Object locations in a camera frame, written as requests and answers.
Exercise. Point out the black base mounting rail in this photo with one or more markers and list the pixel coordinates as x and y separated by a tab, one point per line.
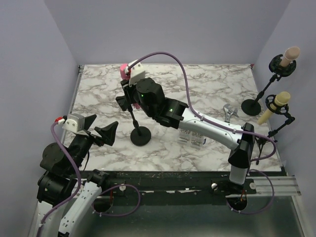
167	188

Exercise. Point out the yellow toy microphone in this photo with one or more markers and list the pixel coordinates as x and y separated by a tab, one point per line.
276	104

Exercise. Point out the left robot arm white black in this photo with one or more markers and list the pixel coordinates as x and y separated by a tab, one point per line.
64	195

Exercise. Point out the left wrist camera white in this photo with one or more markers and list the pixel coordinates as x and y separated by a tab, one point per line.
73	123

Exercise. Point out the beige pink toy microphone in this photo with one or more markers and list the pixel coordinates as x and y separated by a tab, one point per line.
290	55

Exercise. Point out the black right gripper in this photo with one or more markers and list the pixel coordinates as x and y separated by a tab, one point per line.
128	90

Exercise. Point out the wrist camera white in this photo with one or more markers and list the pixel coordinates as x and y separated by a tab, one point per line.
136	72
73	123

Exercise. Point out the clear plastic screw box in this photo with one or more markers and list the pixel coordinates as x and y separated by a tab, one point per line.
190	138

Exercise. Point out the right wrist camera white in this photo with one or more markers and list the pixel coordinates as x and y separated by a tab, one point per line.
136	72

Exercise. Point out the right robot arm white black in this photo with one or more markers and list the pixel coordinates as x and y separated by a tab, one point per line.
173	113

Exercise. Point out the black round-base microphone stand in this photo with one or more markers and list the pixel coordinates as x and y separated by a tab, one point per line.
140	135

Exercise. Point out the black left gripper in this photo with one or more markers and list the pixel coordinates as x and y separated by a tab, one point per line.
108	134

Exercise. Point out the orange handled adjustable wrench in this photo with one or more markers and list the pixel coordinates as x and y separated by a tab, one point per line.
229	111

